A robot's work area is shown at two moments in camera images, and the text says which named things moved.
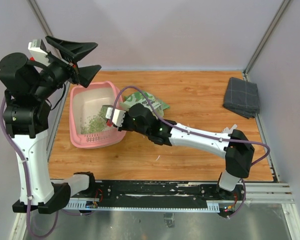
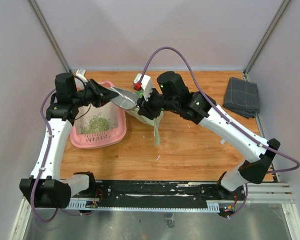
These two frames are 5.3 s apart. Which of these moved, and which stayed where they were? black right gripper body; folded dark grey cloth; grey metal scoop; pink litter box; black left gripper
Moved: black right gripper body; grey metal scoop; black left gripper
Stayed: folded dark grey cloth; pink litter box
